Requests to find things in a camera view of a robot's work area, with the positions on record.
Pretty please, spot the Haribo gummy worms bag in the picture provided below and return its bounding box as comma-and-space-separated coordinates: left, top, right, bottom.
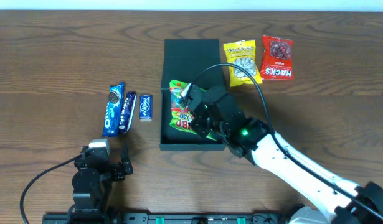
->
169, 79, 217, 141

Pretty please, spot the blue Oreo cookie pack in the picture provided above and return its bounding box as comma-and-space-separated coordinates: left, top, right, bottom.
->
102, 83, 125, 137

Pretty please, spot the purple Dairy Milk bar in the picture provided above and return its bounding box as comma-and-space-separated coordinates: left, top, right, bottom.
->
118, 91, 136, 134

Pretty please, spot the dark green gift box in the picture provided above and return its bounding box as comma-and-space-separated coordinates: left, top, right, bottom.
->
159, 39, 225, 151

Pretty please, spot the blue Eclipse mints tin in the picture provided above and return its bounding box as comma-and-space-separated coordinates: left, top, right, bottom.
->
139, 95, 152, 121

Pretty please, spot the yellow Hacks candy bag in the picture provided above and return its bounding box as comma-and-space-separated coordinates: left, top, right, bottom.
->
223, 40, 263, 87

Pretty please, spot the red Hacks candy bag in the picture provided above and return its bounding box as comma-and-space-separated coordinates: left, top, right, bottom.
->
260, 35, 295, 80

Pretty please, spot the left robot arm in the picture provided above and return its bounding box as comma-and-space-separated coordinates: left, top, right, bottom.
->
67, 146, 133, 223

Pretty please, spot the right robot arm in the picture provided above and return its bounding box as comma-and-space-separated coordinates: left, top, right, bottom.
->
181, 83, 383, 223

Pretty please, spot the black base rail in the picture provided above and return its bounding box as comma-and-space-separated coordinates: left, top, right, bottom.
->
42, 213, 286, 224

